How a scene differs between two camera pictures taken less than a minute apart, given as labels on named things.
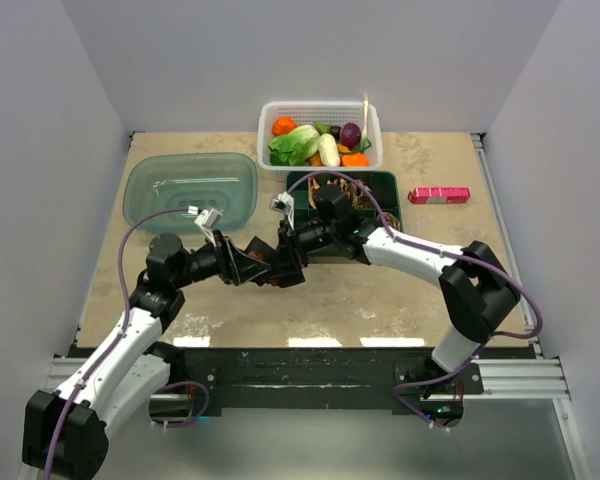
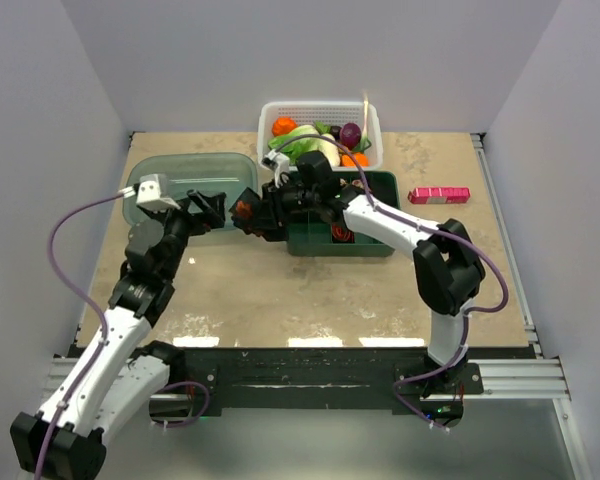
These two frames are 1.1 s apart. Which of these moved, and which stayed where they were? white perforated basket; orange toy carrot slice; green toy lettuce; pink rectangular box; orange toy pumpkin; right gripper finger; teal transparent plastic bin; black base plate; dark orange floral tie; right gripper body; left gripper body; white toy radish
Moved: dark orange floral tie; left gripper body; right gripper body; right gripper finger
Stayed: teal transparent plastic bin; orange toy pumpkin; orange toy carrot slice; green toy lettuce; white perforated basket; pink rectangular box; white toy radish; black base plate
